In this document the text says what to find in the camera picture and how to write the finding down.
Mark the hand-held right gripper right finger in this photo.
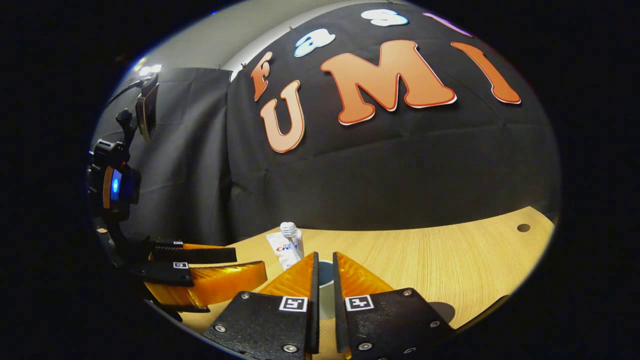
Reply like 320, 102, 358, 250
332, 251, 456, 360

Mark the black backdrop cloth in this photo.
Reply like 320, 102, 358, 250
92, 0, 561, 246

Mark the white toothpaste tube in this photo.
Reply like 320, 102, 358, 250
266, 231, 302, 271

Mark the dark round coaster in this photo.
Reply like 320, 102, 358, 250
427, 301, 457, 325

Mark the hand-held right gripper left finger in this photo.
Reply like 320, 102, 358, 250
202, 251, 321, 360

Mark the blue cup with wooden handle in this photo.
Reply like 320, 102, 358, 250
318, 260, 336, 321

